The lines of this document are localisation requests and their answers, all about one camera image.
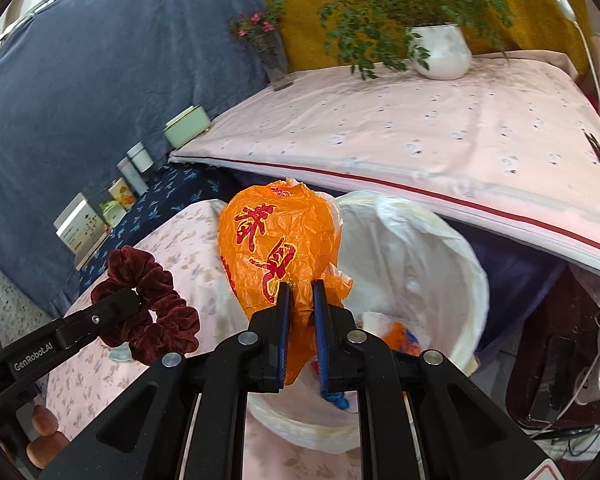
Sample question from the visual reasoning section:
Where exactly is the blue blanket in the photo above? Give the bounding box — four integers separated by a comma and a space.
0, 0, 271, 318

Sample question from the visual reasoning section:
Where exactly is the green plant in white pot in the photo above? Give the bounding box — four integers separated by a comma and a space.
270, 0, 546, 81

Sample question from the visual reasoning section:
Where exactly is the bin with white liner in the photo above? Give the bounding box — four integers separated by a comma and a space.
250, 190, 491, 456

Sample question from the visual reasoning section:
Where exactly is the pink dotted quilt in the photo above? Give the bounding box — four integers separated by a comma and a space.
169, 50, 600, 281

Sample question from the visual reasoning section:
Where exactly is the pale green tissue box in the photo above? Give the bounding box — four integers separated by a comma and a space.
162, 105, 212, 148

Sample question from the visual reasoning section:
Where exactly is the white crumpled paper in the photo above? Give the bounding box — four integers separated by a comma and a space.
362, 310, 396, 333

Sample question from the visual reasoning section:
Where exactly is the orange plastic bag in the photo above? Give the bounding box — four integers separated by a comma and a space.
217, 180, 355, 386

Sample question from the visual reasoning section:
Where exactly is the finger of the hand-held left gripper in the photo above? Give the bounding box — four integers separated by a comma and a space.
87, 287, 144, 334

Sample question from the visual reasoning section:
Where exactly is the orange and blue wrapper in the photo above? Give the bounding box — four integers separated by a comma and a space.
382, 322, 423, 356

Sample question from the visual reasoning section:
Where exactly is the white canister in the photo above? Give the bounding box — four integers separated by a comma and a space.
126, 142, 154, 173

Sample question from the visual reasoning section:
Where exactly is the navy floral cloth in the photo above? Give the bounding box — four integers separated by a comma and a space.
77, 162, 231, 286

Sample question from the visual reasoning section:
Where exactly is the dark wooden stand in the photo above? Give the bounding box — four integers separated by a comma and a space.
500, 270, 600, 431

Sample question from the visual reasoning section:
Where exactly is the white cable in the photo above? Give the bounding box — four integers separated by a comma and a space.
525, 0, 600, 436

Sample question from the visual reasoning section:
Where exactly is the dark red velvet scrunchie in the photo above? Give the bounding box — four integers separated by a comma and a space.
91, 247, 201, 366

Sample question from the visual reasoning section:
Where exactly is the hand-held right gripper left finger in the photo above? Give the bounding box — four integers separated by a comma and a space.
40, 282, 293, 480

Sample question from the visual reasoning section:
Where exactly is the person's left hand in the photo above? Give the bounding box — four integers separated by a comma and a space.
26, 404, 71, 471

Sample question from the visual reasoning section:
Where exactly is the white bottle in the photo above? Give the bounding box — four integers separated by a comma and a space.
116, 157, 148, 196

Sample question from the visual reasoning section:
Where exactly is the small green packet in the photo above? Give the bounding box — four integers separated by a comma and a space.
99, 201, 127, 228

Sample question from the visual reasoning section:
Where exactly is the white printed box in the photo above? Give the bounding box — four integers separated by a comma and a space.
53, 192, 108, 261

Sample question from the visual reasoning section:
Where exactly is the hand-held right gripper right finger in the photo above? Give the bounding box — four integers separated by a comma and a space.
312, 280, 551, 480

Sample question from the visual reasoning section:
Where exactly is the glass vase with pink flowers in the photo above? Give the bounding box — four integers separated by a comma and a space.
230, 10, 295, 92

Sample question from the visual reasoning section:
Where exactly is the orange printed tin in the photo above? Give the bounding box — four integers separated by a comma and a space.
107, 179, 137, 211

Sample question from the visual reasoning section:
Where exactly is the yellow blanket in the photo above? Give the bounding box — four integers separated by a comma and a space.
237, 0, 596, 81

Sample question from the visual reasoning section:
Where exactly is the pink floral cloth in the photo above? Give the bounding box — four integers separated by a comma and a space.
45, 200, 366, 480

